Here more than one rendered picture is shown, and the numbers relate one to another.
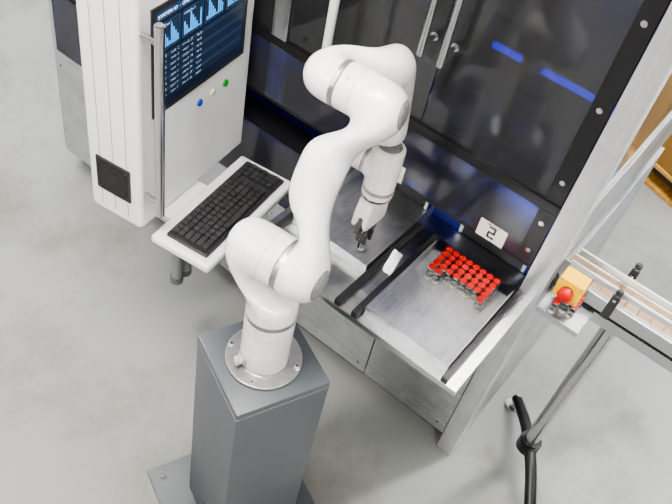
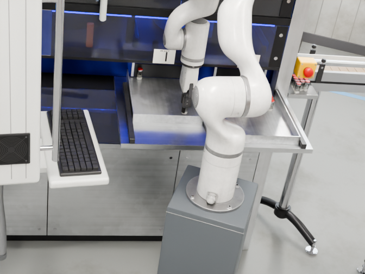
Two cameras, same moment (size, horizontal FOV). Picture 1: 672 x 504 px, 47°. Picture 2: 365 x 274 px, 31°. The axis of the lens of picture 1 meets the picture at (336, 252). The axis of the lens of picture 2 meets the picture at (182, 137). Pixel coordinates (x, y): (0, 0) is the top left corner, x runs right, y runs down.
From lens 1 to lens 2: 135 cm
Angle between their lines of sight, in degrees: 34
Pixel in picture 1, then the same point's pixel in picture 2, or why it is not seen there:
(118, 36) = (23, 8)
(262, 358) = (231, 183)
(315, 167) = (241, 16)
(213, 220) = (79, 150)
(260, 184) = (74, 118)
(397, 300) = not seen: hidden behind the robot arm
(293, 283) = (263, 98)
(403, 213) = (177, 86)
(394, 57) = not seen: outside the picture
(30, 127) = not seen: outside the picture
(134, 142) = (36, 100)
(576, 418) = (278, 189)
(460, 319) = (270, 118)
